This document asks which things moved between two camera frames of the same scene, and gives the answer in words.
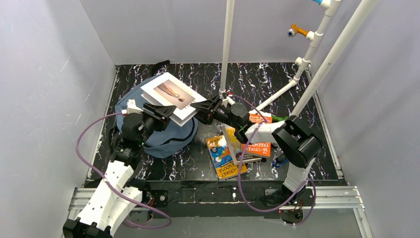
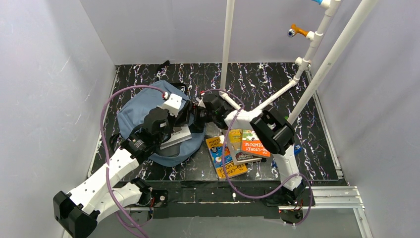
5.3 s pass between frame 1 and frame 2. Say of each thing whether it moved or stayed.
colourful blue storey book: stayed
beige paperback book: stayed
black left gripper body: moved
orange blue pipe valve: stayed
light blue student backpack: moved
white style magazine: moved
